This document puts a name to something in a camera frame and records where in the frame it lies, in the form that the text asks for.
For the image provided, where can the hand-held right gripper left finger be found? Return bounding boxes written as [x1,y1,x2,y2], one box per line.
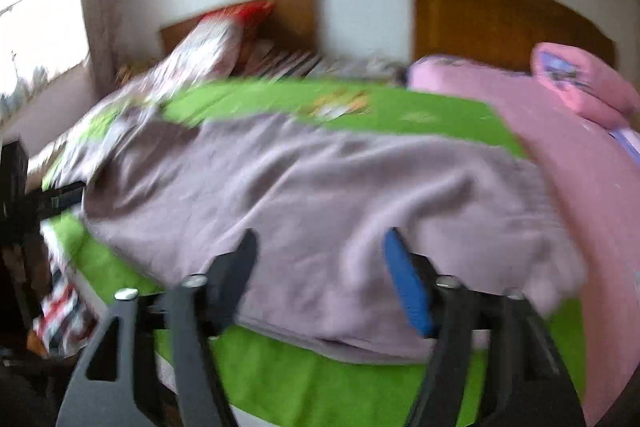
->
[57,229,258,427]

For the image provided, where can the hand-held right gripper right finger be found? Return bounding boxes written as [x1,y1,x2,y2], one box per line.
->
[382,227,586,427]

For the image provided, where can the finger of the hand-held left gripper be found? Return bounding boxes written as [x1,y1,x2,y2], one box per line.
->
[27,182,87,222]

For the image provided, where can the mauve pants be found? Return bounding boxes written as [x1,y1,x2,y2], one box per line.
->
[79,111,590,367]

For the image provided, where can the red white patterned cloth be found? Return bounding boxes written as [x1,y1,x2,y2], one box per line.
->
[31,252,98,355]

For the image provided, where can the green printed blanket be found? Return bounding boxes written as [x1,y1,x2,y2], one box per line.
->
[40,74,588,427]

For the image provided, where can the bright window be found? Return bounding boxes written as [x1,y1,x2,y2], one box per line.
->
[0,0,92,120]

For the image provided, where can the pink bedspread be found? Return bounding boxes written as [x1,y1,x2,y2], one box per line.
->
[407,54,640,427]

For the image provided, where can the red and white pillow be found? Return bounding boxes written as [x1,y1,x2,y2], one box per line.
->
[165,2,276,78]

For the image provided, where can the striped bed cloth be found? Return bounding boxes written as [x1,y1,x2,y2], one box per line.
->
[240,47,408,84]

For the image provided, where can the small wooden headboard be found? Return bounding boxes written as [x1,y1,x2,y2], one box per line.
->
[160,0,321,58]

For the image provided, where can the pink printed pillow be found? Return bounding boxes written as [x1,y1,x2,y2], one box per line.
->
[530,42,640,132]

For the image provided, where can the large wooden headboard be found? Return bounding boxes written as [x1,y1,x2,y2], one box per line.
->
[411,0,617,70]

